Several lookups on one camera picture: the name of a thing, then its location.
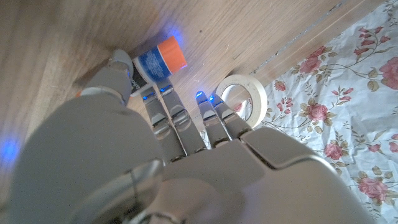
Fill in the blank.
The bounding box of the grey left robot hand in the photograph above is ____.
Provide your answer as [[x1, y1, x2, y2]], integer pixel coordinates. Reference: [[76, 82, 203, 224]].
[[6, 49, 379, 224]]

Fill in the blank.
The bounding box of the orange glue stick body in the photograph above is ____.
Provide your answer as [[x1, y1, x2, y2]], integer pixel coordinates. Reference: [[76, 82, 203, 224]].
[[130, 35, 188, 98]]

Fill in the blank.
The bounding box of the cream masking tape roll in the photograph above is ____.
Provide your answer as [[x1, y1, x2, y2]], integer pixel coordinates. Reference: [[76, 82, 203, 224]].
[[214, 73, 268, 129]]

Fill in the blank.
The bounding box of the floral backdrop cloth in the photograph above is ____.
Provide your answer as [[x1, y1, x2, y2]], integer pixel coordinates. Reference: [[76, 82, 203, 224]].
[[198, 0, 398, 224]]

